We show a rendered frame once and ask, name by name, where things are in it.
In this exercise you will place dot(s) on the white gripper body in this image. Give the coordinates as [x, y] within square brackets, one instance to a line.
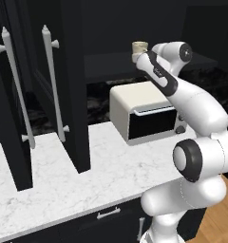
[136, 58]

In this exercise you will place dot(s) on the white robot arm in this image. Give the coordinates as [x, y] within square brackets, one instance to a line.
[201, 114]

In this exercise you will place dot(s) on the black cabinet door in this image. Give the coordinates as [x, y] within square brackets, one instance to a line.
[75, 88]
[8, 95]

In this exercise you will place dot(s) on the beige glass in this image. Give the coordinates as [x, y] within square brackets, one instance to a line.
[139, 46]

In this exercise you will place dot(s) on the cream toaster oven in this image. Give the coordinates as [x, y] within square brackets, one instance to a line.
[135, 98]

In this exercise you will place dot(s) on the black toaster oven door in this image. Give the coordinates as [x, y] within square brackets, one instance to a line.
[150, 124]

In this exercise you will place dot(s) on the dark toaster oven knob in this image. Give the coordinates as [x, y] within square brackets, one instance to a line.
[180, 129]
[181, 117]

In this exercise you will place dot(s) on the black drawer front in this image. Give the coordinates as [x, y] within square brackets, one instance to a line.
[87, 226]

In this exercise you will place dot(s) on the black wall cabinet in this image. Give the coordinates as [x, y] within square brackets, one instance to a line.
[125, 34]

